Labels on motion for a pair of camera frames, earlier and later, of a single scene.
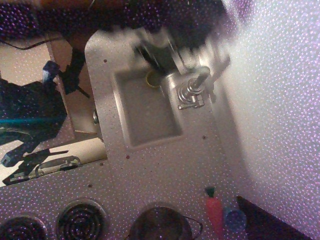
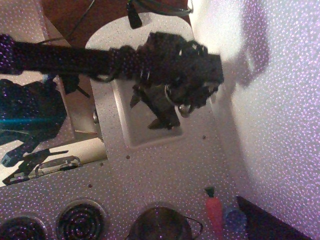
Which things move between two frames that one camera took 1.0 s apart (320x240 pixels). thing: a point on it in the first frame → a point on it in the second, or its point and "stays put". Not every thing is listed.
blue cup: x=235 y=220 stays put
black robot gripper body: x=156 y=47 → x=175 y=73
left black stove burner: x=23 y=228 stays put
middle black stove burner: x=85 y=219 stays put
